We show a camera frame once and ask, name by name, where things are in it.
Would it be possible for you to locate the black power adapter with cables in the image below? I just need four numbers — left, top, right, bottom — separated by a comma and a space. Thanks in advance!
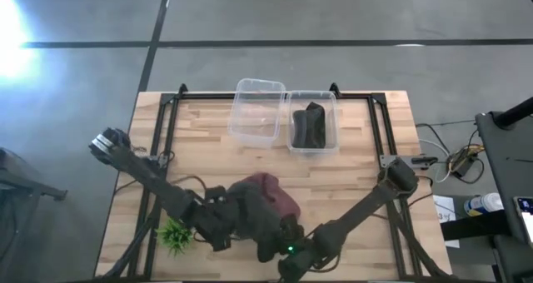
446, 143, 486, 185

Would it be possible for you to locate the dark grey side desk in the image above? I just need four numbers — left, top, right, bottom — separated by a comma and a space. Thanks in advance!
440, 110, 533, 283

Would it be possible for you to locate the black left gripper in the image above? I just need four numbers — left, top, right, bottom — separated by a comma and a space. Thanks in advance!
192, 184, 253, 253

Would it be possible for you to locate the tablet with lit screen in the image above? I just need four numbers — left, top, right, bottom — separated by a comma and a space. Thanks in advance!
512, 196, 533, 247

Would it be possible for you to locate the white and blue bottle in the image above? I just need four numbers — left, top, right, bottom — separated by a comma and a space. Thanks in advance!
463, 191, 505, 217

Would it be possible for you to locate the maroon knit hat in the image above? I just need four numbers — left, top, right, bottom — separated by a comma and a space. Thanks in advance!
243, 172, 301, 221

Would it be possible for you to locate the black aluminium table frame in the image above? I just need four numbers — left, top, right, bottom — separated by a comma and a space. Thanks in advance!
99, 82, 451, 281

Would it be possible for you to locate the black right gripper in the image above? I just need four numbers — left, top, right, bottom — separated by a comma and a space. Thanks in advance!
279, 213, 313, 260

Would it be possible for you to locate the empty clear plastic container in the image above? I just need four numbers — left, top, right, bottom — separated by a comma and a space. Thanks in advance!
227, 77, 287, 148

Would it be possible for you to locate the white cable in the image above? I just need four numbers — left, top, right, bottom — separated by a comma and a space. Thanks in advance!
417, 137, 453, 184

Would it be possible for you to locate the small green artificial plant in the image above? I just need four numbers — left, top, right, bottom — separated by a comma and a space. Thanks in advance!
155, 217, 195, 257

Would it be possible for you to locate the black knit hat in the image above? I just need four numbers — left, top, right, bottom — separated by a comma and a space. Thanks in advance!
291, 101, 327, 150

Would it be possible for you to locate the black pole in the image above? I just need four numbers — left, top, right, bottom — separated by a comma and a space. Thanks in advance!
494, 96, 533, 129

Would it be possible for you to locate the white paper sheet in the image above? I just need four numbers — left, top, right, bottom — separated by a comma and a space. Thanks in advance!
432, 194, 461, 250

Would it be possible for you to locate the dark grey knit hat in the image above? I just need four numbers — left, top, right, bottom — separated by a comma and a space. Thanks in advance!
227, 180, 290, 264

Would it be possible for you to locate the black stand with feet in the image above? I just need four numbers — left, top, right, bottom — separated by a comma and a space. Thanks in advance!
0, 146, 68, 283

